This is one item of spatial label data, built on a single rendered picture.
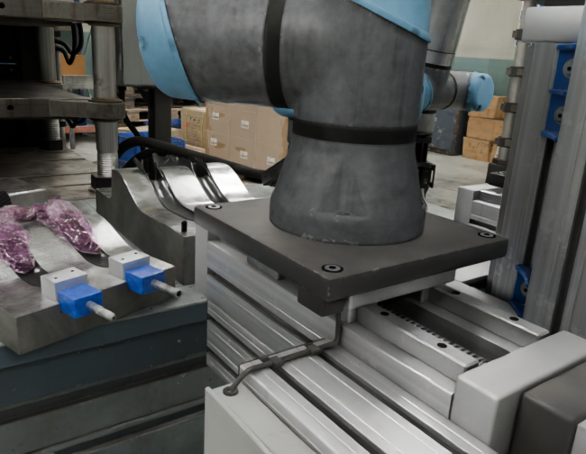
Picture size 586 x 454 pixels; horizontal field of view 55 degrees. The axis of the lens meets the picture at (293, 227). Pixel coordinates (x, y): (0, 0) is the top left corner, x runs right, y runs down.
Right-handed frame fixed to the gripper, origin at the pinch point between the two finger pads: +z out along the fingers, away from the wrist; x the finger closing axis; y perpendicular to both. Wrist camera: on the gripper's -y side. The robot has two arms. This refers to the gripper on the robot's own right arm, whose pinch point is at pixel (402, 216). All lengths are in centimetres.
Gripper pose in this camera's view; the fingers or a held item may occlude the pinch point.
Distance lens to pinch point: 133.7
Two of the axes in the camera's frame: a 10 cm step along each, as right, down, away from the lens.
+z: -0.6, 9.5, 2.9
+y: 1.4, 3.0, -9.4
